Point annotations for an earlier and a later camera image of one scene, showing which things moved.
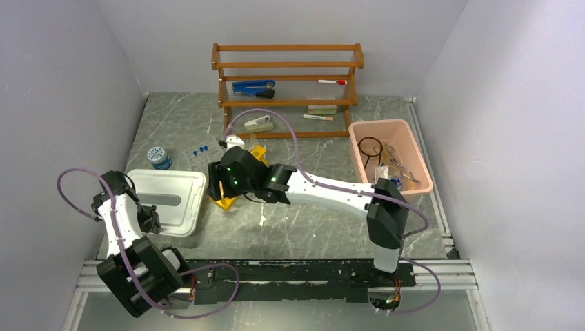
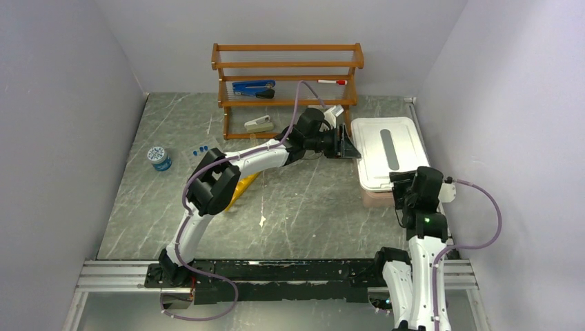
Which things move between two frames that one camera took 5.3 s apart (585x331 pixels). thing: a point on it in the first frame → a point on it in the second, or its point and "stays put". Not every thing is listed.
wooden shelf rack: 287,90 stays put
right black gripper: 216,173 → 401,180
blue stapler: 260,88 stays put
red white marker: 338,81 stays put
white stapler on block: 259,125 stays put
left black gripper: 151,223 → 346,148
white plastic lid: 178,194 → 386,145
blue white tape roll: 159,158 stays put
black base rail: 221,282 stays put
